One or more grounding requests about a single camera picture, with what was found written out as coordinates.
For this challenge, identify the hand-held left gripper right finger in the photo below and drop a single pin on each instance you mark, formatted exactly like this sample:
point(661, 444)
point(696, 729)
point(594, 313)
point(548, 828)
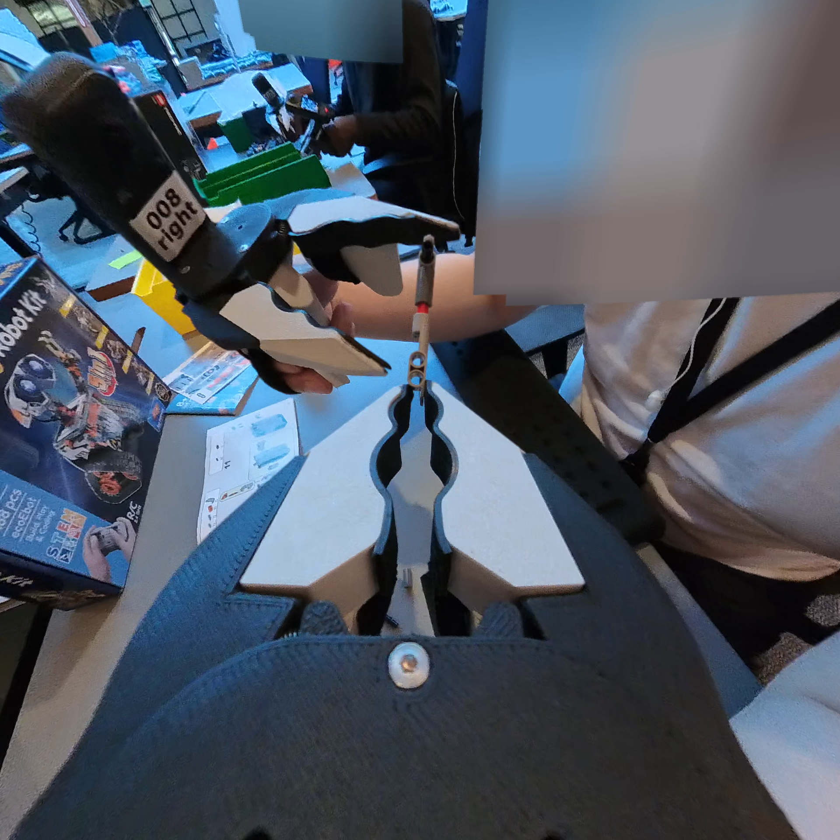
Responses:
point(505, 512)

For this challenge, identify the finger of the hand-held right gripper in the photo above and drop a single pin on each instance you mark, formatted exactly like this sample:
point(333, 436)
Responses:
point(308, 334)
point(367, 216)

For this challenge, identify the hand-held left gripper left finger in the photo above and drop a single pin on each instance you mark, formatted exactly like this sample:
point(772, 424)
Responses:
point(315, 518)

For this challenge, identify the grey sleeve with dark pin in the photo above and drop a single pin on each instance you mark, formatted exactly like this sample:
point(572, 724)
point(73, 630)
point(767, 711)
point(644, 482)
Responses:
point(424, 282)

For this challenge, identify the grey connector red-tipped axle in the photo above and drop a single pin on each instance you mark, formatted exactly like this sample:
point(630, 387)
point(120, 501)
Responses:
point(423, 331)

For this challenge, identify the person's right hand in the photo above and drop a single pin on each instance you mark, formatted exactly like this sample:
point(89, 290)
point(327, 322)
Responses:
point(334, 312)

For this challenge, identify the folded instruction leaflet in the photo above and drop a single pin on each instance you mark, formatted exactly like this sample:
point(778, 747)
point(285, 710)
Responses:
point(256, 453)

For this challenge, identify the large green plastic bin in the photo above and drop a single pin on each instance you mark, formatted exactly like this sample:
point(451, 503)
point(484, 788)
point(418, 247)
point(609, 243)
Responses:
point(275, 177)

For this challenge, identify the instruction booklet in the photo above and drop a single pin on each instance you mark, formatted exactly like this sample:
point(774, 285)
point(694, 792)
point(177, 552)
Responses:
point(210, 377)

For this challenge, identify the green paper note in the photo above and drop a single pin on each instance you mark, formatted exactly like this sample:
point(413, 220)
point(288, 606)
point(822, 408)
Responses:
point(124, 260)

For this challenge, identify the small green plastic bin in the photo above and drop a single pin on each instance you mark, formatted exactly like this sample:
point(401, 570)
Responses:
point(235, 134)

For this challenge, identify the yellow plastic bin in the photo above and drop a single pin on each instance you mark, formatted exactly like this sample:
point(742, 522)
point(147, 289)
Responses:
point(154, 295)

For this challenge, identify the blue robot kit box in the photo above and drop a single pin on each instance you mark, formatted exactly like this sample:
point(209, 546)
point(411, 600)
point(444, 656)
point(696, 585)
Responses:
point(72, 407)

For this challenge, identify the operator in white shirt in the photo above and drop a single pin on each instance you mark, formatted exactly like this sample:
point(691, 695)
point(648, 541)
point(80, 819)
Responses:
point(754, 426)

